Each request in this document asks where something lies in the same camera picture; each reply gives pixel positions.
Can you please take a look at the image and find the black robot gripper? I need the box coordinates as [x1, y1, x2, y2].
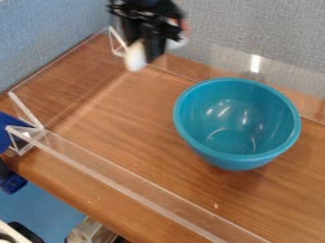
[107, 0, 185, 63]

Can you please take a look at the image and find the clear acrylic barrier wall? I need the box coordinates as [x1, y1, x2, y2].
[9, 28, 325, 243]

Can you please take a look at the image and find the black white object bottom-left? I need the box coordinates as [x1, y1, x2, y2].
[0, 220, 44, 243]

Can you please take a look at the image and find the white brown-capped toy mushroom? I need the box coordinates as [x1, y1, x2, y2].
[123, 18, 190, 72]

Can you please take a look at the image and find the blue plastic bowl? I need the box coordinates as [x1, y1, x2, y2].
[173, 78, 302, 171]

